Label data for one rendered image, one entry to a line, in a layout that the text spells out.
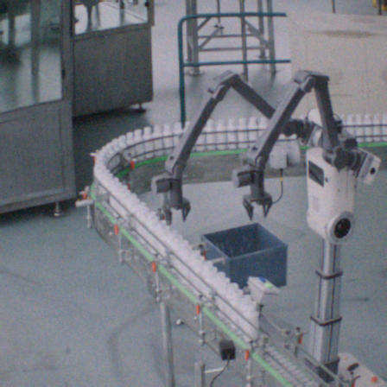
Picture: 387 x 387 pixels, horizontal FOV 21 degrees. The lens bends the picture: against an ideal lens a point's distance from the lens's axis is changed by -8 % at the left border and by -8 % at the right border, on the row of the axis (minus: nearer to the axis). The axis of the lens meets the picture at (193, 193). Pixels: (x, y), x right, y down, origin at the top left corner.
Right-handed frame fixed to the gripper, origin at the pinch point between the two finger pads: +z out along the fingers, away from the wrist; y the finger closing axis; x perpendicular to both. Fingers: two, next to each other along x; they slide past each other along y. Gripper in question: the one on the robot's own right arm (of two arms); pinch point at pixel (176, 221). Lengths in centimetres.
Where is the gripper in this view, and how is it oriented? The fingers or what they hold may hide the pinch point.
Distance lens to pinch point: 487.5
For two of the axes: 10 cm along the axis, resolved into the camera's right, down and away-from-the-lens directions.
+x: 4.1, 3.3, -8.5
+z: 0.3, 9.3, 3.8
